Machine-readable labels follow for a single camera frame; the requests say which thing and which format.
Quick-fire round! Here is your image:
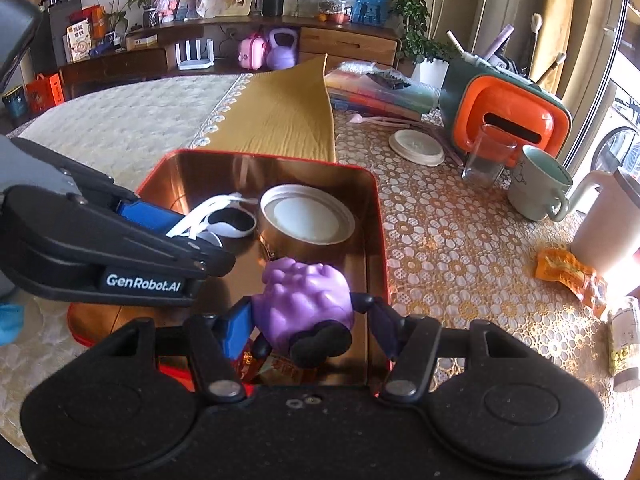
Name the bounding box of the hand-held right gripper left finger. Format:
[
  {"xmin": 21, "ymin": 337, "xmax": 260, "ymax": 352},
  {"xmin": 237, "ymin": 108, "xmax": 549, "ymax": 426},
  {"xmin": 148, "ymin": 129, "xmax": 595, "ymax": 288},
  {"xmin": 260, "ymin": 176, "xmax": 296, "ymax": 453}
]
[{"xmin": 95, "ymin": 296, "xmax": 257, "ymax": 405}]

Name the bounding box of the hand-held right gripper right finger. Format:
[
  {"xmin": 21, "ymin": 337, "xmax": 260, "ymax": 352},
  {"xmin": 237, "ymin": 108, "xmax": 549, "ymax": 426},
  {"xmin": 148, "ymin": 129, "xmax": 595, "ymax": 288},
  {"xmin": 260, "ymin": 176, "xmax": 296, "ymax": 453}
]
[{"xmin": 350, "ymin": 291, "xmax": 536, "ymax": 405}]

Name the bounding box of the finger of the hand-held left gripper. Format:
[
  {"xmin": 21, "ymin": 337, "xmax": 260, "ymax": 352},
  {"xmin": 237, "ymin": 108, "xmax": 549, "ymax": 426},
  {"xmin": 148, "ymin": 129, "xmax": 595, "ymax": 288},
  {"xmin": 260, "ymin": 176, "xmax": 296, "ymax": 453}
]
[
  {"xmin": 0, "ymin": 185, "xmax": 236, "ymax": 281},
  {"xmin": 10, "ymin": 137, "xmax": 185, "ymax": 235}
]

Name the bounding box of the red tin box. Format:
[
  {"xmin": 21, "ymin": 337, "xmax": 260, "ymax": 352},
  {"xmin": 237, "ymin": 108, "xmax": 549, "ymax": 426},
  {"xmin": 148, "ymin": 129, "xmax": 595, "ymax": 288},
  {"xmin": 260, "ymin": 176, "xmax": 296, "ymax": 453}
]
[{"xmin": 67, "ymin": 148, "xmax": 391, "ymax": 392}]

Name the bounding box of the purple toy figure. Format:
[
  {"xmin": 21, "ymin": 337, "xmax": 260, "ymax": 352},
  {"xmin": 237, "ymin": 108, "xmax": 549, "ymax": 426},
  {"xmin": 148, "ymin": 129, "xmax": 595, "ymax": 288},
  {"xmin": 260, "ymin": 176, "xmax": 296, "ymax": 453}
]
[{"xmin": 249, "ymin": 257, "xmax": 354, "ymax": 369}]

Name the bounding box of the white plastic bottle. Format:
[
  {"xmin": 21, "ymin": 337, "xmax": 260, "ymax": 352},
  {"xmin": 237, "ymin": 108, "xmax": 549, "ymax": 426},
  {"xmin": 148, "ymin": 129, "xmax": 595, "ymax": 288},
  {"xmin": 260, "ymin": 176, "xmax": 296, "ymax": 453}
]
[{"xmin": 258, "ymin": 183, "xmax": 357, "ymax": 262}]

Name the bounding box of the person's left hand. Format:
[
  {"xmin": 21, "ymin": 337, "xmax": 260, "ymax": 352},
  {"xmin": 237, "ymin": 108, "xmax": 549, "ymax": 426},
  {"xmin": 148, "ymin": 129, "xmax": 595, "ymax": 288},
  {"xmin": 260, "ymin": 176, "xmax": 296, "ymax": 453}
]
[{"xmin": 0, "ymin": 303, "xmax": 25, "ymax": 347}]

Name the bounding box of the beige quilted tablecloth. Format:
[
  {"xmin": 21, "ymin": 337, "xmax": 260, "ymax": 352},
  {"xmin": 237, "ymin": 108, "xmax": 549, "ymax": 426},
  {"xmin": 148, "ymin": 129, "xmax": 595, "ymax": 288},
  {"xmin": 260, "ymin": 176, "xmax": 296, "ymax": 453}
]
[{"xmin": 0, "ymin": 72, "xmax": 242, "ymax": 457}]

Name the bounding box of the lace floral tablecloth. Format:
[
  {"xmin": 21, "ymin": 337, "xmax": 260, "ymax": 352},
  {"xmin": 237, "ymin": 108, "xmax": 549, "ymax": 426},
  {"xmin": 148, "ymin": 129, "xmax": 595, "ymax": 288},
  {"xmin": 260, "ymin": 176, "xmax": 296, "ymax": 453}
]
[{"xmin": 333, "ymin": 107, "xmax": 640, "ymax": 402}]

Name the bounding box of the orange gift bag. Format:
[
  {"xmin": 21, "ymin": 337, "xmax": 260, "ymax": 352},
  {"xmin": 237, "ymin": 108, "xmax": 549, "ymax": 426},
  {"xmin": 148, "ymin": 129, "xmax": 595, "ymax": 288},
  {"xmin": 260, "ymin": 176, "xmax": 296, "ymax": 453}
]
[{"xmin": 24, "ymin": 72, "xmax": 66, "ymax": 114}]

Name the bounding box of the white router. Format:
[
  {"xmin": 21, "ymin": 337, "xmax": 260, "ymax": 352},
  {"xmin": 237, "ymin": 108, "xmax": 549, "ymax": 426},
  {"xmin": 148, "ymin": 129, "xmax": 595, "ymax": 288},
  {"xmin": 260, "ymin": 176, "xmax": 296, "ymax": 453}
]
[{"xmin": 174, "ymin": 39, "xmax": 216, "ymax": 71}]

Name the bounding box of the yellow table runner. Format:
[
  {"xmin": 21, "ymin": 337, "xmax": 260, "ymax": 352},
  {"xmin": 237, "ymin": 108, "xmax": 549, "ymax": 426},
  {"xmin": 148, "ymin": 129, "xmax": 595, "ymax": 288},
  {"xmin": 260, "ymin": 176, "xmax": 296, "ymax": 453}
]
[{"xmin": 192, "ymin": 53, "xmax": 337, "ymax": 164}]

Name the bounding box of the flat yellow white box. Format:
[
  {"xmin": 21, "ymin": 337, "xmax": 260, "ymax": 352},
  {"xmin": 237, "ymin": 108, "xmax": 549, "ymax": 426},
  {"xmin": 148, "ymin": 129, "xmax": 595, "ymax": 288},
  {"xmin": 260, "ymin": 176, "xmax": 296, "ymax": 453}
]
[{"xmin": 124, "ymin": 29, "xmax": 161, "ymax": 51}]

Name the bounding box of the teal can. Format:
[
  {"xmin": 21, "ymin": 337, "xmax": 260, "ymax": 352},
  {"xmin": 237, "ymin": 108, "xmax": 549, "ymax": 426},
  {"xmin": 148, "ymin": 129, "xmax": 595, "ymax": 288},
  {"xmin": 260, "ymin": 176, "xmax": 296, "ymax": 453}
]
[{"xmin": 2, "ymin": 84, "xmax": 29, "ymax": 121}]

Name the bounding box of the white round lid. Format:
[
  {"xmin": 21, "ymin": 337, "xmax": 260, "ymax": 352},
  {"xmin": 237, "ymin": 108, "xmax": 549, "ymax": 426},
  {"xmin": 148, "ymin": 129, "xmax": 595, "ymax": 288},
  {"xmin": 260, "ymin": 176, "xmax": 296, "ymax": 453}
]
[{"xmin": 388, "ymin": 128, "xmax": 446, "ymax": 167}]

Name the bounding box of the cartoon snack box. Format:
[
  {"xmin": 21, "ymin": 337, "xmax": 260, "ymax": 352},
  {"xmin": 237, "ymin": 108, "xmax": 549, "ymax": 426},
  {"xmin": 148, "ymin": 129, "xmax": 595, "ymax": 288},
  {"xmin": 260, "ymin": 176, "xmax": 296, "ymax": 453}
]
[{"xmin": 62, "ymin": 18, "xmax": 94, "ymax": 64}]

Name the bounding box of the orange snack packet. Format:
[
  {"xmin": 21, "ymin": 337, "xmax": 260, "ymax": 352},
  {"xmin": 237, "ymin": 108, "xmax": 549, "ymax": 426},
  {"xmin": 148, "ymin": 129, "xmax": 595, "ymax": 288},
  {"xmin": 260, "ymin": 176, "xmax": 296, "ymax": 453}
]
[{"xmin": 534, "ymin": 248, "xmax": 609, "ymax": 319}]

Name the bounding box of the pink toy suitcase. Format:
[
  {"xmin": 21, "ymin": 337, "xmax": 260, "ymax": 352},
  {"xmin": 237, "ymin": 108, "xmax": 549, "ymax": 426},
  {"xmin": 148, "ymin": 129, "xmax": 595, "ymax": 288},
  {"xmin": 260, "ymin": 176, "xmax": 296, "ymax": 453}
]
[{"xmin": 237, "ymin": 32, "xmax": 271, "ymax": 71}]

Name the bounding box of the clear drinking glass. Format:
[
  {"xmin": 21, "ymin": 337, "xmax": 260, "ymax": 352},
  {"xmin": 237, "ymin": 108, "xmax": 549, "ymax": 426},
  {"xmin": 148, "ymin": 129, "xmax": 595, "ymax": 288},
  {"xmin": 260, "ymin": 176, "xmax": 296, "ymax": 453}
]
[{"xmin": 460, "ymin": 123, "xmax": 519, "ymax": 190}]

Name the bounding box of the small plant in dark pot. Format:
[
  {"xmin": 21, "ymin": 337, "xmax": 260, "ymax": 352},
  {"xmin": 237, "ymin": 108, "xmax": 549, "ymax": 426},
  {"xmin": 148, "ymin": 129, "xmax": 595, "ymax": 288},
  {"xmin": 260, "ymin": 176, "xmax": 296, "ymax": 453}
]
[{"xmin": 127, "ymin": 0, "xmax": 161, "ymax": 29}]

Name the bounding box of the red orange paper bag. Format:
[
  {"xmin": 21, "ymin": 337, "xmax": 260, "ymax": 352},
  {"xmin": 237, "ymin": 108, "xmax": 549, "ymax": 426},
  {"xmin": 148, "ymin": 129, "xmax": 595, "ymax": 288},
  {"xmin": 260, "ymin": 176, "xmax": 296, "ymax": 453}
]
[{"xmin": 69, "ymin": 4, "xmax": 109, "ymax": 41}]

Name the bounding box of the green ceramic mug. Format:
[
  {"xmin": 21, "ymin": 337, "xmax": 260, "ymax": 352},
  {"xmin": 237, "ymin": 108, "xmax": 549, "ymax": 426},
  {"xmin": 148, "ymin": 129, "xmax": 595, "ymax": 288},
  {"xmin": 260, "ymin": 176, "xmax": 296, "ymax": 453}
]
[{"xmin": 507, "ymin": 144, "xmax": 575, "ymax": 222}]

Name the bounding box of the black mini fridge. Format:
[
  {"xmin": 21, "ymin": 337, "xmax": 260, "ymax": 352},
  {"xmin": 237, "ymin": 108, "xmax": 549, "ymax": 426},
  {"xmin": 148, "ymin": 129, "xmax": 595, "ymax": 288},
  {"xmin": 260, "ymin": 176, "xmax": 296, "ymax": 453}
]
[{"xmin": 42, "ymin": 7, "xmax": 76, "ymax": 68}]

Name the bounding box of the pink plastic spoon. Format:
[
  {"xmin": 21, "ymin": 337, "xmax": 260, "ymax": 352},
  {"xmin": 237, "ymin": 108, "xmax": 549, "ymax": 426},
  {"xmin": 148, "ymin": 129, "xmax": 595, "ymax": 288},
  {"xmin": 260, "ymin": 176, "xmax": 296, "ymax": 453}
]
[{"xmin": 349, "ymin": 113, "xmax": 424, "ymax": 129}]

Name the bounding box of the purple kettlebell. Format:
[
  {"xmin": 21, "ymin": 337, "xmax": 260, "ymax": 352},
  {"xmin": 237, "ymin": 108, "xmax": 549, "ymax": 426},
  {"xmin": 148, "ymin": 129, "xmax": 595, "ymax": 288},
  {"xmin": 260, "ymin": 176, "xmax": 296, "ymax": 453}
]
[{"xmin": 266, "ymin": 27, "xmax": 300, "ymax": 71}]

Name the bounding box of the stack of plastic folders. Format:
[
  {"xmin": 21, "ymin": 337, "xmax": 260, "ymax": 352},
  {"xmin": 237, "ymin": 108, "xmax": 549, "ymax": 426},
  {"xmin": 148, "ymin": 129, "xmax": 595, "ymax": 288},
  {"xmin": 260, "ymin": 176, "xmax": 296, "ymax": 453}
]
[{"xmin": 324, "ymin": 61, "xmax": 441, "ymax": 121}]

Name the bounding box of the small yellow pill bottle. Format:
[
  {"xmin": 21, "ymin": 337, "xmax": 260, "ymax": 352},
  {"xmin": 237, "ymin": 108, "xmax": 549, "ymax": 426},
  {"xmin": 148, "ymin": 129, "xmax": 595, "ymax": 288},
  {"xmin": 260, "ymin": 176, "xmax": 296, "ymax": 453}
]
[{"xmin": 607, "ymin": 295, "xmax": 640, "ymax": 394}]

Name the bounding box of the white insulated jug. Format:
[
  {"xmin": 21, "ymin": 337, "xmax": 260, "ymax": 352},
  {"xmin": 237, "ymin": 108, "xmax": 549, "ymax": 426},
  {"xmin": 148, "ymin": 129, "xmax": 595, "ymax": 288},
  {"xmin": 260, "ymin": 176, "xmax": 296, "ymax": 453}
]
[{"xmin": 547, "ymin": 167, "xmax": 640, "ymax": 281}]

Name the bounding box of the orange green tissue box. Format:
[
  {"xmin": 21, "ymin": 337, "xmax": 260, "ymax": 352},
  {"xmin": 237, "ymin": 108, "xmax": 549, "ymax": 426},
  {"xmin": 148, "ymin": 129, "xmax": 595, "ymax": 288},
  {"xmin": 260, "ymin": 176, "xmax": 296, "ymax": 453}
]
[{"xmin": 439, "ymin": 54, "xmax": 574, "ymax": 169}]

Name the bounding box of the wooden television cabinet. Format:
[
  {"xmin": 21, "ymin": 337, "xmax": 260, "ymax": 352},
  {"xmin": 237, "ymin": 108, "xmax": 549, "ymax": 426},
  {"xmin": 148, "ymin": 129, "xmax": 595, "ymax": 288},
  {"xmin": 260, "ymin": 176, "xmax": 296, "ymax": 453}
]
[{"xmin": 57, "ymin": 12, "xmax": 404, "ymax": 84}]

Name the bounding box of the clear bag of fruit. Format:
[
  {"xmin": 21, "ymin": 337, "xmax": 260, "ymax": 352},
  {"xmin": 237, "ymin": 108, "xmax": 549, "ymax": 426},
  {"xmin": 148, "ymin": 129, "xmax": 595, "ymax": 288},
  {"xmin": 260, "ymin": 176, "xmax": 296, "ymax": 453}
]
[{"xmin": 317, "ymin": 0, "xmax": 354, "ymax": 24}]

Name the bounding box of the washing machine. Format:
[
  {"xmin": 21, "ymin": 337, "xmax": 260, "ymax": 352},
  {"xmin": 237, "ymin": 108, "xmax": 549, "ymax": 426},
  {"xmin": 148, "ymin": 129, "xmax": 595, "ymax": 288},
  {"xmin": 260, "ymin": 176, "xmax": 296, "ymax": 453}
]
[{"xmin": 587, "ymin": 99, "xmax": 640, "ymax": 181}]

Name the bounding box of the blue gift bag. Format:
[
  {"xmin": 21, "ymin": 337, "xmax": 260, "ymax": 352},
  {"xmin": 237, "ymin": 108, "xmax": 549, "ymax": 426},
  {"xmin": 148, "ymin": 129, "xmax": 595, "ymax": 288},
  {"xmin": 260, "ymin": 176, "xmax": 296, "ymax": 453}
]
[{"xmin": 352, "ymin": 0, "xmax": 391, "ymax": 24}]

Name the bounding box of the lilac tube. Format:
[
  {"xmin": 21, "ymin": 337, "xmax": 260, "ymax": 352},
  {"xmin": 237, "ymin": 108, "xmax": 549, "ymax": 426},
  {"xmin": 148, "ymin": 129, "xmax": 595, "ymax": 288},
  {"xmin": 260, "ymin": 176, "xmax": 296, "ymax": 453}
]
[{"xmin": 480, "ymin": 23, "xmax": 516, "ymax": 61}]

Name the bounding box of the dark brush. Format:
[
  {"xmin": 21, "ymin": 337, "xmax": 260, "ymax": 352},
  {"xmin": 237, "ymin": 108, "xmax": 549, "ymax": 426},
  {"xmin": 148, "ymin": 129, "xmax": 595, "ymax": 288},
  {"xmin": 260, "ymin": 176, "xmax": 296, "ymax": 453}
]
[{"xmin": 533, "ymin": 52, "xmax": 569, "ymax": 86}]

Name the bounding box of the tall potted plant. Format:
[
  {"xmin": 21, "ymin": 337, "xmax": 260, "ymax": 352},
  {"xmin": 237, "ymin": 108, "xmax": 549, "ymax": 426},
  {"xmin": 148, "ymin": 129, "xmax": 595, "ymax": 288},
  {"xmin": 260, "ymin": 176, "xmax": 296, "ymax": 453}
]
[{"xmin": 374, "ymin": 0, "xmax": 459, "ymax": 86}]

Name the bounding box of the white-tipped brush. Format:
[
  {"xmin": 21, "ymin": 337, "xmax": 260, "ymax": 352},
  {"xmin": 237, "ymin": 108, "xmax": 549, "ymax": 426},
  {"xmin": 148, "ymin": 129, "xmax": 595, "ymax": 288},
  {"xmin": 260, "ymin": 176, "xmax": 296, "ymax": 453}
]
[{"xmin": 529, "ymin": 12, "xmax": 545, "ymax": 79}]

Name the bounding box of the yellow curtain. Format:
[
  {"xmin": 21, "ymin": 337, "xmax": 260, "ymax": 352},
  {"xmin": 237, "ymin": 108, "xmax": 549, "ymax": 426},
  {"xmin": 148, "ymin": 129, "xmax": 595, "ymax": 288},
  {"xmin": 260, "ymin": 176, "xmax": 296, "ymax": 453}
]
[{"xmin": 544, "ymin": 0, "xmax": 584, "ymax": 96}]

